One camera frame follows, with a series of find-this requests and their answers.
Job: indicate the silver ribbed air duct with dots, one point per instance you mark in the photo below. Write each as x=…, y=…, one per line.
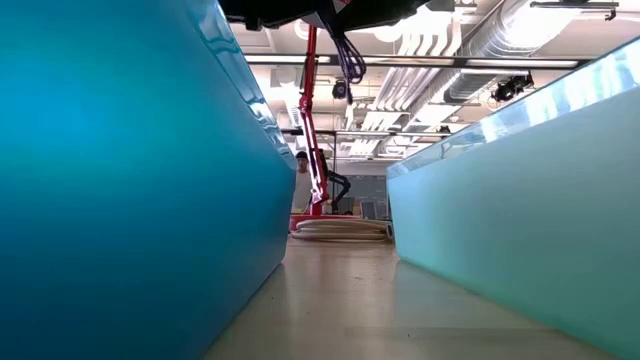
x=470, y=86

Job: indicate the black overhead frame beam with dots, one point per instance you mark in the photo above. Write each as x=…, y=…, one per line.
x=425, y=61

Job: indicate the red desk lamp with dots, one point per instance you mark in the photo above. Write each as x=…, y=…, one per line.
x=311, y=50

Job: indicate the teal translucent plastic bin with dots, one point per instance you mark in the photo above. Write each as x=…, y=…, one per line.
x=525, y=200

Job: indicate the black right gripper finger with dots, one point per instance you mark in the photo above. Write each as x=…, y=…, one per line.
x=270, y=12
x=380, y=10

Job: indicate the black ceiling-mounted device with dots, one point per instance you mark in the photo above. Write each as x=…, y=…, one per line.
x=510, y=89

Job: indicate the blue plastic bin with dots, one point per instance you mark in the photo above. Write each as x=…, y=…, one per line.
x=125, y=175

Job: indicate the black ceiling rail fixture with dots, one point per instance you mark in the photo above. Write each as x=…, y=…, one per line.
x=575, y=5

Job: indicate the black background robot arm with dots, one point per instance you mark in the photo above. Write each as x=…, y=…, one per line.
x=342, y=182

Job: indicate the person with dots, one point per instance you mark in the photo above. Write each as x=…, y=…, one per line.
x=301, y=187

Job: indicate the black round ceiling camera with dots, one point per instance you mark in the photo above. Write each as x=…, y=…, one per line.
x=340, y=90

